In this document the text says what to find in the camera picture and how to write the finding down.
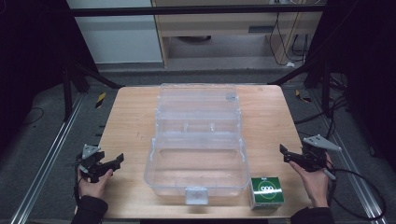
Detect white cabinet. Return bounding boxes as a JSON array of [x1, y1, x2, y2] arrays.
[[66, 0, 164, 65]]

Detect clear plastic storage box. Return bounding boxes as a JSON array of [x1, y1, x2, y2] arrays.
[[143, 82, 251, 206]]

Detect yellow and black tape strip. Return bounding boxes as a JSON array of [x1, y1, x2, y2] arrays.
[[294, 89, 313, 104], [94, 91, 107, 109]]

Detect dark curtain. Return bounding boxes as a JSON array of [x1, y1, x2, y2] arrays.
[[303, 0, 396, 171], [0, 0, 100, 157]]

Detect black metal stand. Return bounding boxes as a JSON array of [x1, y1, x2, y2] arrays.
[[266, 54, 334, 119], [60, 58, 125, 123]]

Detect person's right hand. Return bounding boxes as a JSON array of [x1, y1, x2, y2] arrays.
[[288, 152, 334, 209]]

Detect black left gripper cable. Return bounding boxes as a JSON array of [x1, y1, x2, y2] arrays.
[[73, 155, 83, 216]]

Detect aluminium floor rail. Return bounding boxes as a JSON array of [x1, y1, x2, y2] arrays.
[[8, 92, 86, 224], [307, 89, 389, 224]]

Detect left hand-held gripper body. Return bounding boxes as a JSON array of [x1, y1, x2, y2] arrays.
[[76, 143, 114, 184]]

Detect green and white carton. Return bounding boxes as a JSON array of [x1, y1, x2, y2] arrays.
[[248, 176, 285, 211]]

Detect person's left hand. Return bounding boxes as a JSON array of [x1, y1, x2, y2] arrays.
[[77, 167, 115, 201]]

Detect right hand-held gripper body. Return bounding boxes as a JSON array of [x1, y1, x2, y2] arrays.
[[291, 133, 343, 182]]

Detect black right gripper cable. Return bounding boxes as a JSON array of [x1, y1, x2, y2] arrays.
[[326, 157, 388, 220]]

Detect black hanging cables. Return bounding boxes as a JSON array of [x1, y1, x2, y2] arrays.
[[268, 11, 310, 67]]

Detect black floor cables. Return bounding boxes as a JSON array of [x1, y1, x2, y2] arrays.
[[293, 73, 351, 142]]

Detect light wooden desk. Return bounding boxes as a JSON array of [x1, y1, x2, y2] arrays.
[[150, 0, 325, 68]]

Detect thin black floor cable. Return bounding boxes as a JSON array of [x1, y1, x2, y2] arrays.
[[21, 106, 46, 126]]

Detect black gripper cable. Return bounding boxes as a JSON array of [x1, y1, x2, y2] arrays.
[[73, 155, 83, 216], [326, 157, 388, 220]]

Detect black horizontal frame bar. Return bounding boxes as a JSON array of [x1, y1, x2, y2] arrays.
[[69, 5, 327, 18]]

